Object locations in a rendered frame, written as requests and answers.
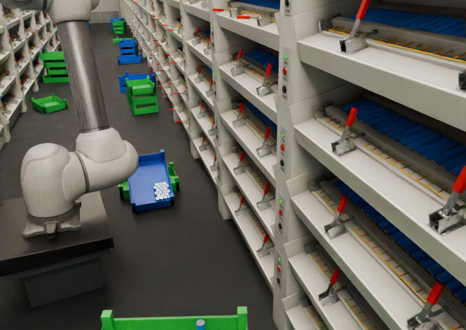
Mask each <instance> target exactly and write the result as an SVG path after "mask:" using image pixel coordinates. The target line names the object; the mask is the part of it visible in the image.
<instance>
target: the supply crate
mask: <svg viewBox="0 0 466 330"><path fill-rule="evenodd" d="M200 319H202V320H204V321H205V330H248V313H247V307H246V306H238V307H237V315H214V316H187V317H160V318H115V319H114V316H113V312H112V310H104V311H103V312H102V315H101V322H102V325H103V326H102V329H101V330H196V321H197V320H200Z"/></svg>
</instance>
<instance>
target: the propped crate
mask: <svg viewBox="0 0 466 330"><path fill-rule="evenodd" d="M138 158H139V165H138V168H137V170H136V171H135V173H134V174H133V175H132V176H131V177H129V178H128V186H129V192H130V201H131V205H132V212H137V211H145V210H149V209H157V208H162V207H169V206H173V205H174V195H173V190H172V187H171V181H170V177H169V171H168V168H167V164H166V158H165V155H164V149H163V150H160V153H155V154H149V155H140V156H138ZM160 182H161V183H162V184H163V182H166V184H168V185H169V190H170V194H169V197H170V200H163V201H159V202H156V201H155V196H154V188H153V187H154V186H155V184H156V183H158V184H159V183H160Z"/></svg>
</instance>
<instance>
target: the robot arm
mask: <svg viewBox="0 0 466 330"><path fill-rule="evenodd" d="M99 2H100V0H0V3H1V4H2V5H4V6H5V7H7V8H12V9H17V8H21V9H23V10H37V11H46V12H47V14H48V15H49V17H50V18H51V21H52V22H53V23H54V24H55V25H56V26H57V28H58V34H59V37H60V43H61V46H62V52H63V55H64V61H65V64H66V68H67V73H68V77H69V82H70V85H71V91H72V94H73V98H74V103H75V107H76V112H77V116H78V122H79V125H80V131H81V133H80V134H79V135H78V137H77V139H76V151H75V152H68V150H67V149H66V148H64V147H63V146H60V145H57V144H39V145H36V146H33V147H32V148H31V149H29V150H28V152H27V153H26V154H25V155H24V158H23V162H22V165H21V188H22V193H23V197H24V201H25V203H26V207H27V210H28V218H27V222H26V228H25V229H24V231H23V232H22V234H23V237H24V238H29V237H32V236H36V235H40V234H47V236H48V238H55V236H56V234H57V232H63V231H68V230H79V229H81V227H82V225H81V222H80V207H81V201H79V200H76V199H78V198H79V197H81V196H82V195H83V194H86V193H91V192H95V191H100V190H103V189H107V188H110V187H112V186H115V185H117V184H120V183H122V182H123V181H125V180H127V179H128V178H129V177H131V176H132V175H133V174H134V173H135V171H136V170H137V168H138V165H139V158H138V154H137V151H136V150H135V149H134V147H133V145H132V144H130V143H129V142H127V141H125V140H122V138H121V137H120V135H119V133H118V132H117V131H116V130H115V129H114V128H110V124H109V121H108V117H107V112H106V108H105V102H104V98H103V92H102V89H101V83H100V79H99V76H98V69H97V64H96V58H95V55H94V49H93V46H92V39H91V36H90V32H89V26H88V24H87V23H89V21H90V18H91V12H92V10H94V9H95V8H96V7H97V6H98V5H99Z"/></svg>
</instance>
